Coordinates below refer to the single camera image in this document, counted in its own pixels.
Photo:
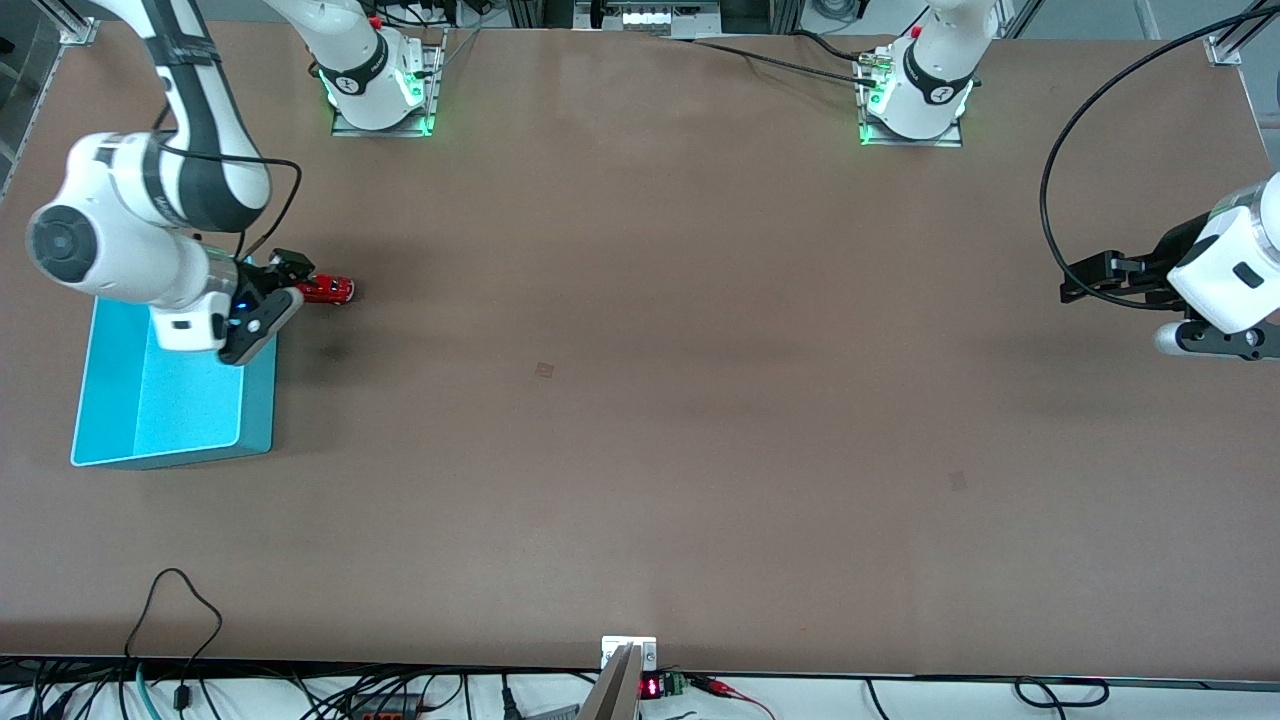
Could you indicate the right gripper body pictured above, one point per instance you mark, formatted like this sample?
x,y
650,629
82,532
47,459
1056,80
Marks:
x,y
256,283

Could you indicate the red beetle toy car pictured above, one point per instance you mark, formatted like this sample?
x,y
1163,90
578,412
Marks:
x,y
335,291

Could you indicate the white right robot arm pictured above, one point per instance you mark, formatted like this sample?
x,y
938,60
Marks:
x,y
110,240

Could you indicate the blue plastic box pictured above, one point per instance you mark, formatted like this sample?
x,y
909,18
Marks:
x,y
190,400

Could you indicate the silver lit electronics box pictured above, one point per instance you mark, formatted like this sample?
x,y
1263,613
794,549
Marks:
x,y
650,15

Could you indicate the red digit display module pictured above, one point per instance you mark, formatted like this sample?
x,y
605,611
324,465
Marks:
x,y
652,687

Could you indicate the green terminal block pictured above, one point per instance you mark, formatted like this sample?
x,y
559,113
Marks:
x,y
675,684

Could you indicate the red alligator clip lead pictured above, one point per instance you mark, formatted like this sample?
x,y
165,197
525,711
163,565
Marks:
x,y
715,687

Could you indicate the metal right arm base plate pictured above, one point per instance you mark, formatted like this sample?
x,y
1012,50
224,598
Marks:
x,y
350,130

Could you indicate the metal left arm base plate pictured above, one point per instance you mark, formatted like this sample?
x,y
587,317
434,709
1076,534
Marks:
x,y
945,141

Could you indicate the aluminium frame profile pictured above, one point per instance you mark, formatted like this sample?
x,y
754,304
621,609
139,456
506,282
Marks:
x,y
1225,50
75,25

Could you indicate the silver camera mount plate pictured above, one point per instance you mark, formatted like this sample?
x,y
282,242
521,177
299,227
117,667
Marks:
x,y
612,648

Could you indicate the grey camera mount bar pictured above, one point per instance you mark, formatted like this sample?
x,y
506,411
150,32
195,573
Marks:
x,y
615,695

